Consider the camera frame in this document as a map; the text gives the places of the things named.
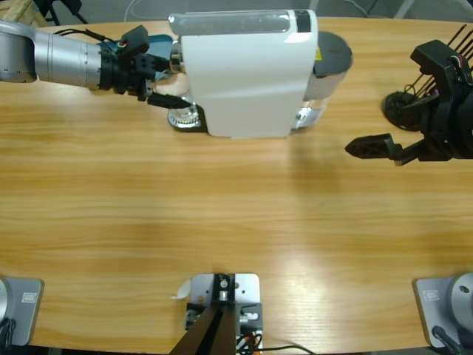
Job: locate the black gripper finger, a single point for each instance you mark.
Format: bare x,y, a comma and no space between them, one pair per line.
168,101
421,105
159,63
369,147

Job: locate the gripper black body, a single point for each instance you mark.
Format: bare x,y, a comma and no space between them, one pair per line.
451,125
127,74

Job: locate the clear drinking glass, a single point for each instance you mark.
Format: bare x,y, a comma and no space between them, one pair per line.
184,118

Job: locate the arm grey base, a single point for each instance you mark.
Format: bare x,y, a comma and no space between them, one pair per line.
436,307
22,307

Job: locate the white coffee machine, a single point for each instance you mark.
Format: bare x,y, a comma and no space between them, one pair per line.
240,81

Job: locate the metal drip tray grille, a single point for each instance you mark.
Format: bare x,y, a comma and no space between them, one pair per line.
171,119

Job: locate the teal plastic tray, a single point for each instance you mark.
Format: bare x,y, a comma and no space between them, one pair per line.
162,42

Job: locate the black capsule holder stand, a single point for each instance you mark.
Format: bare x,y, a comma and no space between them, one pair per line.
393,105

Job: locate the grey metal leg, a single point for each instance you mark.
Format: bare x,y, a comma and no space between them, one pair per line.
404,7

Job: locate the grey water tank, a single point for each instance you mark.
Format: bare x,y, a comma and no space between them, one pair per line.
330,51

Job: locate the wooden crate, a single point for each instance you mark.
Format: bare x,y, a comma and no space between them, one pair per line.
18,11

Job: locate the white tape strip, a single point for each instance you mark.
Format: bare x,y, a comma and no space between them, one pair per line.
183,290

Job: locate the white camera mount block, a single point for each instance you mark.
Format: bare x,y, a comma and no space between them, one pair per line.
247,296

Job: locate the dark camera post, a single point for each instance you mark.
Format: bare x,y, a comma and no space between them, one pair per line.
207,333

